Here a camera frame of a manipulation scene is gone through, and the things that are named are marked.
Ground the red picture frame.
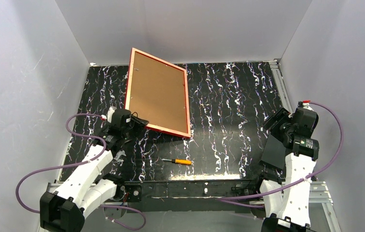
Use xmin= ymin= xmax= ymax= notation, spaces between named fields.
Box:
xmin=125 ymin=48 xmax=192 ymax=139

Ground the orange handled screwdriver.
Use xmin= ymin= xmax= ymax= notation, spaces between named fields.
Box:
xmin=161 ymin=159 xmax=192 ymax=165

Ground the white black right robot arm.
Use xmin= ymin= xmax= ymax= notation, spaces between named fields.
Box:
xmin=259 ymin=104 xmax=319 ymax=232

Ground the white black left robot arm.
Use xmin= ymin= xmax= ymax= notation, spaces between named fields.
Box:
xmin=40 ymin=107 xmax=149 ymax=232

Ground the small silver wrench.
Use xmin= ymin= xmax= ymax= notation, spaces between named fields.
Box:
xmin=113 ymin=150 xmax=126 ymax=163

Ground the dark grey card sheet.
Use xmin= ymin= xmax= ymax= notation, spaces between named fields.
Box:
xmin=259 ymin=134 xmax=286 ymax=172

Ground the aluminium rail front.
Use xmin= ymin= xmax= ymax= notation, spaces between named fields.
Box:
xmin=37 ymin=181 xmax=341 ymax=232

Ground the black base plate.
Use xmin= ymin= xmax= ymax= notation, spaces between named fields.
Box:
xmin=108 ymin=178 xmax=262 ymax=213

